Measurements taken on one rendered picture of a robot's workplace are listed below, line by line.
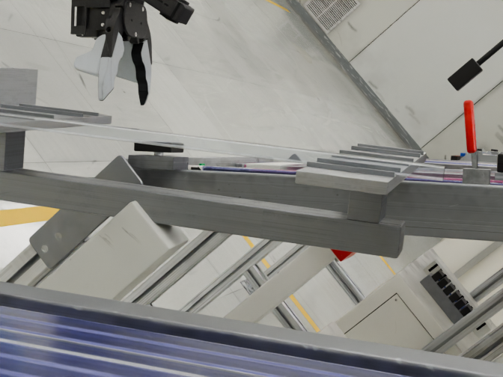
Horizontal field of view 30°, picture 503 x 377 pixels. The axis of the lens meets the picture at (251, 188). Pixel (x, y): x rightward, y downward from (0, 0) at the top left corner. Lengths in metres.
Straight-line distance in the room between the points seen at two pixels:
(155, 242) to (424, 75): 9.16
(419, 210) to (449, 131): 8.87
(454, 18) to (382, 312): 7.60
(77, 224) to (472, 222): 0.47
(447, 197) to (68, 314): 0.77
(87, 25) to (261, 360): 1.04
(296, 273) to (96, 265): 1.31
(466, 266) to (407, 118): 4.39
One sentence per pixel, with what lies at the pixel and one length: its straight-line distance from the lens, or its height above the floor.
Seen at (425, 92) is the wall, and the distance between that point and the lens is 9.99.
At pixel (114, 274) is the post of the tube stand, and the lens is 0.93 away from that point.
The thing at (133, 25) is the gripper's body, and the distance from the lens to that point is 1.30.
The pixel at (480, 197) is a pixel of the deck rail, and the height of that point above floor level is 1.05.
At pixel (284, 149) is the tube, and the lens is 0.77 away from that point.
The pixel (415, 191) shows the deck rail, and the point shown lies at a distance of 1.08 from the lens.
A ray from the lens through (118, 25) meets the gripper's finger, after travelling 1.27.
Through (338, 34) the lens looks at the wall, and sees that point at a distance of 10.22.
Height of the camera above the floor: 1.15
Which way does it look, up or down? 15 degrees down
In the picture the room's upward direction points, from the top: 49 degrees clockwise
